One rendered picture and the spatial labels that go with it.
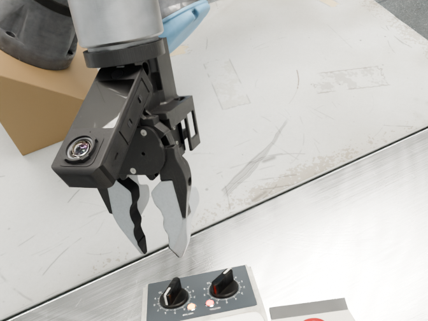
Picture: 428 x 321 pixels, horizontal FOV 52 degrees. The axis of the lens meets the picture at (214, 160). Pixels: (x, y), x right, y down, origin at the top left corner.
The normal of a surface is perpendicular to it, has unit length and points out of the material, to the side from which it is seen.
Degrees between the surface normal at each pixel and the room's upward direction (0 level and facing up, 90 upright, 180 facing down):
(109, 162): 79
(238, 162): 0
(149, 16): 70
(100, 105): 12
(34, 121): 90
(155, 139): 63
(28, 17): 57
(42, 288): 0
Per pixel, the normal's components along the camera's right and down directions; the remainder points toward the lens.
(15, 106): 0.43, 0.69
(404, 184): -0.07, -0.61
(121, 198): -0.34, 0.40
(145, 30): 0.65, 0.19
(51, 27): 0.62, 0.45
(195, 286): -0.15, -0.92
